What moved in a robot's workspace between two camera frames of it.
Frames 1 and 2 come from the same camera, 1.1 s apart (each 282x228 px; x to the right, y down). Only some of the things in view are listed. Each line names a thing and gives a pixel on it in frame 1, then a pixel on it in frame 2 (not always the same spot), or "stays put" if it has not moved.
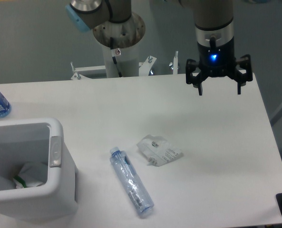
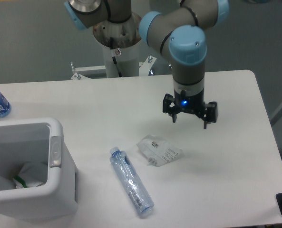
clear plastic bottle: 125,169 stays put
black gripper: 217,61 -> 183,102
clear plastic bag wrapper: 158,150 stays put
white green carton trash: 32,174 stays put
